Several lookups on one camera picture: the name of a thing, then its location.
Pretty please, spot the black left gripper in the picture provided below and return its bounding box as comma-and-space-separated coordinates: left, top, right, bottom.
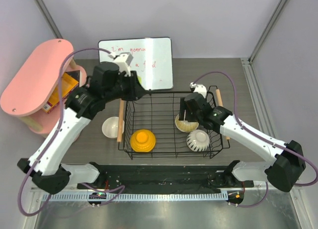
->
104, 71, 146, 103

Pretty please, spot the black wire dish rack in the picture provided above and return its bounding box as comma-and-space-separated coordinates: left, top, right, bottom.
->
118, 91, 230, 159

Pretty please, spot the beige floral ceramic bowl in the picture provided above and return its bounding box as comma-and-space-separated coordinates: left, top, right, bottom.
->
101, 116, 119, 139

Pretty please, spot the green square bowl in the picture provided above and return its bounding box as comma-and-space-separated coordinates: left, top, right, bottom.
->
137, 76, 142, 85

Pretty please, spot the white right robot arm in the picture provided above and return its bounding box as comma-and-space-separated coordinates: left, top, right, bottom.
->
179, 92, 306, 192

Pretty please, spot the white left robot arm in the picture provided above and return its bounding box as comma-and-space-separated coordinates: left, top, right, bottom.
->
17, 62, 147, 194

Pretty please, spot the yellow dotted white bowl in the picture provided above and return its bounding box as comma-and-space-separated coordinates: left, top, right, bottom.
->
174, 114, 199, 133

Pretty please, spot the whiteboard with red writing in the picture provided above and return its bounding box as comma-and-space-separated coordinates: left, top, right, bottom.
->
98, 37, 173, 90

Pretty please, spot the white striped bowl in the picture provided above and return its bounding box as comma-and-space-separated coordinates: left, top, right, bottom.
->
186, 130, 210, 152

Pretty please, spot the orange yellow ribbed bowl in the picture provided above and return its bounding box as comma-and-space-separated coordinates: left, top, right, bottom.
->
130, 129, 156, 153

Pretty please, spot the dark purple book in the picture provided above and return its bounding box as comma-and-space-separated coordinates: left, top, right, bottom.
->
66, 70, 81, 82

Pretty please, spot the yellow orange book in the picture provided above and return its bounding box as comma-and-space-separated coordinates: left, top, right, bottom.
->
41, 72, 80, 113

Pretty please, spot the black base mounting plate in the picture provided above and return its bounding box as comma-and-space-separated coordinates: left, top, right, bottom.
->
77, 164, 254, 190

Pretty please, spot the pink three-tier shelf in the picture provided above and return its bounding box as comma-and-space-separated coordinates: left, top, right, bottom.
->
0, 39, 74, 137

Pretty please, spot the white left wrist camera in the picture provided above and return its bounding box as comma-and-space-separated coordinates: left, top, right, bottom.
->
108, 52, 133, 76

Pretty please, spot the white slotted cable duct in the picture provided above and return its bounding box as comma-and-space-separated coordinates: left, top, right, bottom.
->
50, 191, 228, 202

